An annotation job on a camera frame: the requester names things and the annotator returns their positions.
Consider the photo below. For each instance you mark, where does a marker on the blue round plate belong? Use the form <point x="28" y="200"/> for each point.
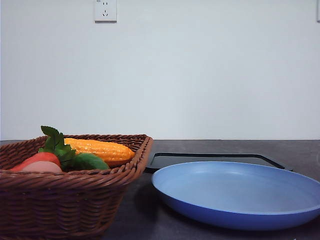
<point x="237" y="196"/>

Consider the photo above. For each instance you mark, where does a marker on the brown egg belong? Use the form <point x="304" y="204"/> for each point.
<point x="42" y="166"/>

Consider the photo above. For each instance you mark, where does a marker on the brown wicker basket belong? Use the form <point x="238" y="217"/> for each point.
<point x="78" y="204"/>

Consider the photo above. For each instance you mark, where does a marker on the black rectangular tray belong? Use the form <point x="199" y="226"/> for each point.
<point x="161" y="160"/>

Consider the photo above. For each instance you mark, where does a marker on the yellow toy corn cob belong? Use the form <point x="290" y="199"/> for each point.
<point x="110" y="151"/>

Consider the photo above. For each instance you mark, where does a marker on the green toy vegetable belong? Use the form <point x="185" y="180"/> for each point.
<point x="88" y="162"/>

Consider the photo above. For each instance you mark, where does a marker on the green carrot leaves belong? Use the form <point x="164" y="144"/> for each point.
<point x="55" y="144"/>

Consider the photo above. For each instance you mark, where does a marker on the orange toy carrot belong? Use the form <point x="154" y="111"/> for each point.
<point x="39" y="157"/>

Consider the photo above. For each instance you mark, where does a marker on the white wall power socket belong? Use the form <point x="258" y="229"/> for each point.
<point x="105" y="11"/>

